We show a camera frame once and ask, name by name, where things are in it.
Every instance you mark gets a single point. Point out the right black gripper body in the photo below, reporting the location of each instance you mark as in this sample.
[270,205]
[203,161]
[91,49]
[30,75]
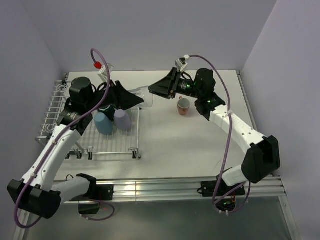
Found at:
[186,86]

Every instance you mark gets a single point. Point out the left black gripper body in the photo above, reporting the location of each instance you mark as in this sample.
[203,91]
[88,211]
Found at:
[109,98]

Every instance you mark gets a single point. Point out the dark green mug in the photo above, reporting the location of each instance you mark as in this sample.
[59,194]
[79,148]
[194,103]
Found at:
[108,111]

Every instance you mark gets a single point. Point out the clear glass tumbler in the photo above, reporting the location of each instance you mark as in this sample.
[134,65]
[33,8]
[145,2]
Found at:
[143,92]

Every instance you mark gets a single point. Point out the lilac cup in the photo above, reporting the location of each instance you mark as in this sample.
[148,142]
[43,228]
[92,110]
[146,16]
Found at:
[122,120]

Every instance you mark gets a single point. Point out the blue cup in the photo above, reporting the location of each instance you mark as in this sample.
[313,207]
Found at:
[103,124]

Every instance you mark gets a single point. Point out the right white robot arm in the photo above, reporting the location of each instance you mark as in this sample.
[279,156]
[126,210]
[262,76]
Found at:
[262,154]

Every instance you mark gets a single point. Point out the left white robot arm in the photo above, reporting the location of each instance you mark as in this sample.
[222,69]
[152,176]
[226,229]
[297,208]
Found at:
[36,192]

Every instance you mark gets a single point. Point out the pink mug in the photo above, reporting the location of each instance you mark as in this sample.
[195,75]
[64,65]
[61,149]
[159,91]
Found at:
[183,106]

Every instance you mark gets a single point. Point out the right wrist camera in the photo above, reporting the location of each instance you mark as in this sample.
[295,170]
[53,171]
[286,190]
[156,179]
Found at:
[181,63]

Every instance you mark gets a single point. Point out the white wire dish rack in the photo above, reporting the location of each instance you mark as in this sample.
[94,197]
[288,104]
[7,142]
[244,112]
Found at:
[92,144]

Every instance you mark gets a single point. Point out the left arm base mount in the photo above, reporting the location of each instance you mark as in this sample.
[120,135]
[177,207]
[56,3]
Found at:
[90,205]

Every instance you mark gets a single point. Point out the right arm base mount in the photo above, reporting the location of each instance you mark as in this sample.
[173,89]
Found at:
[207,189]

